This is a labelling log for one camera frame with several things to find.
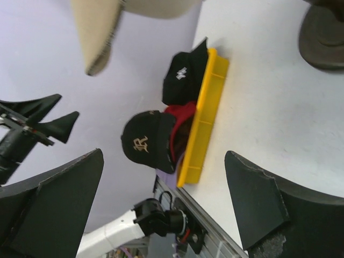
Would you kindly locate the black cap white NY logo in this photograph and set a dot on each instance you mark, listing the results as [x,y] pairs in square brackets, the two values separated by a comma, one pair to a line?
[184,77]

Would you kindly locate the dark wooden stand base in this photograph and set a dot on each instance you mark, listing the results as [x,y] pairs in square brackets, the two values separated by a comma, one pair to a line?
[320,40]

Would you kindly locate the lavender cap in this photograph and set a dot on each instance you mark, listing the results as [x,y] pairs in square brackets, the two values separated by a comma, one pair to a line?
[171,179]

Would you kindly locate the red cap white logo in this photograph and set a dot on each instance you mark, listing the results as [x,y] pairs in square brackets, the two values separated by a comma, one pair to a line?
[181,113]

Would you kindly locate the yellow plastic tray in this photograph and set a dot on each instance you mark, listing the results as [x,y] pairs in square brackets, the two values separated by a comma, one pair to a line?
[204,118]

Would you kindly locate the black cap gold R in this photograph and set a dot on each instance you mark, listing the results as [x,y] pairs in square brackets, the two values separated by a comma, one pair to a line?
[146,140]

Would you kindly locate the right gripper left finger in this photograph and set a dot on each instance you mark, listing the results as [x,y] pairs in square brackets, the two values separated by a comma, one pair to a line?
[45,215]

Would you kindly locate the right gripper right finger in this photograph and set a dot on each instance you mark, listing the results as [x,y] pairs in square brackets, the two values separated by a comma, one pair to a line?
[279,218]

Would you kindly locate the aluminium front rail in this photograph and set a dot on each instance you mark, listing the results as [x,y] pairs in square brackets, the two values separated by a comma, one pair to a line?
[207,238]

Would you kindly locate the beige cap black R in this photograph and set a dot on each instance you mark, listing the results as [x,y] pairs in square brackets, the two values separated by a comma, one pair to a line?
[97,21]

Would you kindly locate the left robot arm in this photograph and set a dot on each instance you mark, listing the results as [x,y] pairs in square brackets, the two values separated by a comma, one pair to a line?
[144,219]

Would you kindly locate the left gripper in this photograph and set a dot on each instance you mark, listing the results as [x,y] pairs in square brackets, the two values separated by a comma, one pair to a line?
[21,138]

